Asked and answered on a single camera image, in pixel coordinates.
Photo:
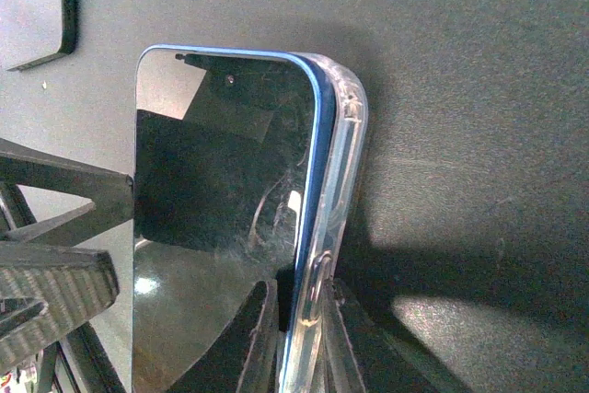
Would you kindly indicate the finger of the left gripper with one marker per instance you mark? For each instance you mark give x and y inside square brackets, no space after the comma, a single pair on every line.
[110,194]
[49,291]

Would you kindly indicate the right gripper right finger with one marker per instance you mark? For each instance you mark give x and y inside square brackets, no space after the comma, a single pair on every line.
[359,356]

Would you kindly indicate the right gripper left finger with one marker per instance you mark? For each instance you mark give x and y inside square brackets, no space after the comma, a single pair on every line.
[242,357]

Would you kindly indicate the blue smartphone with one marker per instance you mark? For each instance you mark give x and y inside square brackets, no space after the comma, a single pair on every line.
[222,147]

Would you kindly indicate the beige cased phone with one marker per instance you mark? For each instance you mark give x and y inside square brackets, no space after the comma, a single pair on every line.
[35,32]

